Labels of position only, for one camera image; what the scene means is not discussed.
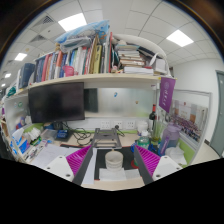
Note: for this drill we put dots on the grey door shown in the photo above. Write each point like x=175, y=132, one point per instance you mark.
x=218, y=116

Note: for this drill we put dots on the dark wine bottle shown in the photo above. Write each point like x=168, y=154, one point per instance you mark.
x=152, y=116

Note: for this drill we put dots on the flat round red coaster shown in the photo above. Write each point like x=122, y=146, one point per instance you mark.
x=134, y=164

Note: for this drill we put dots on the ceiling lights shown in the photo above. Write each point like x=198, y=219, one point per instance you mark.
x=72, y=21

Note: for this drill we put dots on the black computer monitor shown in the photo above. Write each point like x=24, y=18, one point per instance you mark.
x=56, y=102

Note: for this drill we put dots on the white paper sheet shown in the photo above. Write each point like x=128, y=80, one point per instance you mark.
x=50, y=155

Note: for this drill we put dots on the purple hanging banner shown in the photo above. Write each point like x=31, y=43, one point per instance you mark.
x=166, y=93

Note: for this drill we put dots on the white jar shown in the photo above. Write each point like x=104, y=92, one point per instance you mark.
x=142, y=126

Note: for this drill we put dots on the grey metal laptop stand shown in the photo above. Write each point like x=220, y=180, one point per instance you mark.
x=106, y=141

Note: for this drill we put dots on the white cup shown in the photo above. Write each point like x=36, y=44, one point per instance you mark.
x=114, y=160

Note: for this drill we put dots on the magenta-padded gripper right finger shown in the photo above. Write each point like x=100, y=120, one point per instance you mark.
x=148, y=159

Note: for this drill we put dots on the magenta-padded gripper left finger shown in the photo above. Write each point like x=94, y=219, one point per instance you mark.
x=79, y=159

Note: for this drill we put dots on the green glass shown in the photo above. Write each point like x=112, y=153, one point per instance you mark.
x=156, y=135

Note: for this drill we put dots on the blue tissue box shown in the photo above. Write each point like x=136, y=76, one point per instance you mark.
x=20, y=143

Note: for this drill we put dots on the purple water bottle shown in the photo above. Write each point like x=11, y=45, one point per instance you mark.
x=168, y=140

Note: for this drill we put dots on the black desk mat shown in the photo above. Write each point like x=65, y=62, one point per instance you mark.
x=100, y=160

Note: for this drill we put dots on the small blue black box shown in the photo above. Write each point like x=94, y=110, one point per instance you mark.
x=62, y=134

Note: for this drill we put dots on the shelf unit with books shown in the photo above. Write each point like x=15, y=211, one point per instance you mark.
x=93, y=80

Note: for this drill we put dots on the group photo poster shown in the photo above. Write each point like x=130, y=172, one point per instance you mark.
x=190, y=121

